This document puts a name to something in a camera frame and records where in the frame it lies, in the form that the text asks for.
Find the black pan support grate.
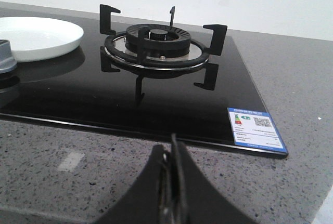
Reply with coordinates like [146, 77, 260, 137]
[99, 4, 228, 70]

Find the black glass gas cooktop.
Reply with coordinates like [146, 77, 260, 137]
[1, 9, 288, 158]

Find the blue white energy label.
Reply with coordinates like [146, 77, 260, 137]
[227, 108, 288, 153]

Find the black round gas burner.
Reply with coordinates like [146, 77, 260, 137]
[125, 24, 191, 58]

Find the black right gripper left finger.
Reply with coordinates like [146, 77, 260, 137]
[96, 145, 164, 223]

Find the silver stove control knob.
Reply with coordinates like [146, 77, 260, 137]
[0, 39, 17, 74]

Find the white round plate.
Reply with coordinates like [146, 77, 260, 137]
[1, 17, 84, 63]

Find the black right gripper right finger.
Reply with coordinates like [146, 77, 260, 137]
[171, 134, 255, 223]

